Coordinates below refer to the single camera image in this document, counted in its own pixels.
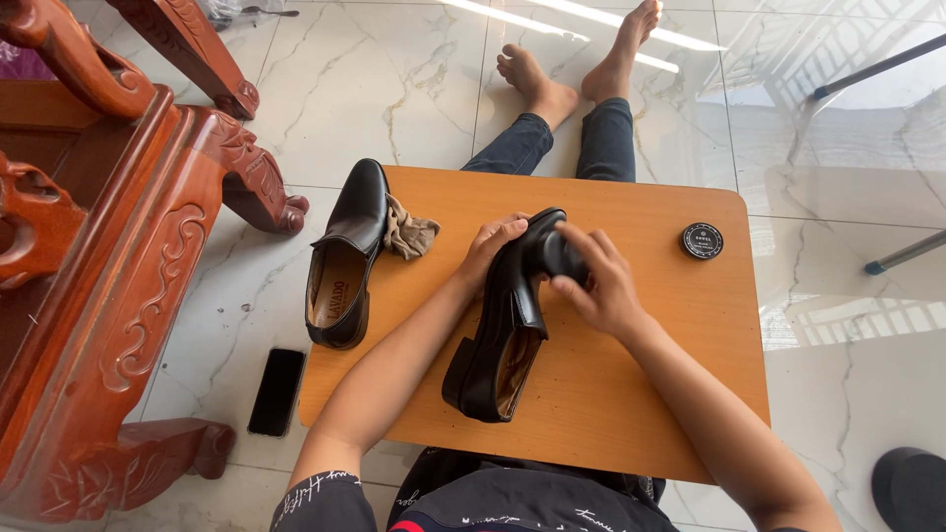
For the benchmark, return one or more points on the clear plastic bag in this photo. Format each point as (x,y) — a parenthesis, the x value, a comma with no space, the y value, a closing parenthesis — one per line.
(229,10)

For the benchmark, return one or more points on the person's left leg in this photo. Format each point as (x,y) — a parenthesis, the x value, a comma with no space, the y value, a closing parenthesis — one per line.
(525,137)

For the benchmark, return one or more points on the person's right hand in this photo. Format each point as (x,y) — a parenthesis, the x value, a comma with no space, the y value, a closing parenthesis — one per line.
(607,288)

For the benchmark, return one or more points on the round black polish tin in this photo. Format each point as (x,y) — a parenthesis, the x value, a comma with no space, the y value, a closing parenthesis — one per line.
(701,242)

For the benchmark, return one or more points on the person's leg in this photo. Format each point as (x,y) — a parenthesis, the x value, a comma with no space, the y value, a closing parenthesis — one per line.
(525,137)
(607,137)

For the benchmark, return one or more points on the black polish sponge applicator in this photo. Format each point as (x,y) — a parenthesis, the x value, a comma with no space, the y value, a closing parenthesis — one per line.
(560,257)

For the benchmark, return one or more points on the beige crumpled cloth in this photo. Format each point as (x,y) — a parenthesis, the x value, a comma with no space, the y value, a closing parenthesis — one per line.
(410,233)

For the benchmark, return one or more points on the person's left hand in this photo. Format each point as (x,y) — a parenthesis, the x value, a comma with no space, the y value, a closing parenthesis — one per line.
(482,250)

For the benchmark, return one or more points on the small wooden lap table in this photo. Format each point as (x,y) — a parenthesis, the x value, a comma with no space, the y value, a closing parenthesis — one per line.
(650,355)

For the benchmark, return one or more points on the black smartphone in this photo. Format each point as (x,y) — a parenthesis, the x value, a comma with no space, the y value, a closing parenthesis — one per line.
(277,391)

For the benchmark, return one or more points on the person's black printed shirt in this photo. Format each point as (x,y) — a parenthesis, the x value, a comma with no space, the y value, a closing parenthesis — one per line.
(517,502)

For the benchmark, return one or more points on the person's left fingers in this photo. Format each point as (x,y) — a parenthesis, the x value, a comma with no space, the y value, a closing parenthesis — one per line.
(507,226)

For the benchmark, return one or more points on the purple patterned cloth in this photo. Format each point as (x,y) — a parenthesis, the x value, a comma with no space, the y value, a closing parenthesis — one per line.
(22,63)

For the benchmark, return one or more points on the carved red wooden chair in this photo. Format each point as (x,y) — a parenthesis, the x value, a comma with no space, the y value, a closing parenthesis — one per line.
(111,295)

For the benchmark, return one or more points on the grey metal leg blue cap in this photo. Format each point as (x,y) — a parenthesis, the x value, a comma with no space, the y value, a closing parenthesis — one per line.
(905,253)
(879,67)

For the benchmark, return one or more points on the person's right leg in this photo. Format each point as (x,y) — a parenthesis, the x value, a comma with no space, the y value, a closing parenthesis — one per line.
(607,137)

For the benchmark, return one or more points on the black round object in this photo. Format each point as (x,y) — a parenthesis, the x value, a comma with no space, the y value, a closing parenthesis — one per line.
(913,491)

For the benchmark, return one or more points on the carved red wooden furniture leg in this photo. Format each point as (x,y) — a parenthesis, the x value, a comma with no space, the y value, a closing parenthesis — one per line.
(192,52)

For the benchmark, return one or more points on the black leather shoe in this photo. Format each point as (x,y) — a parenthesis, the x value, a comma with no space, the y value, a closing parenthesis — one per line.
(502,347)
(359,222)

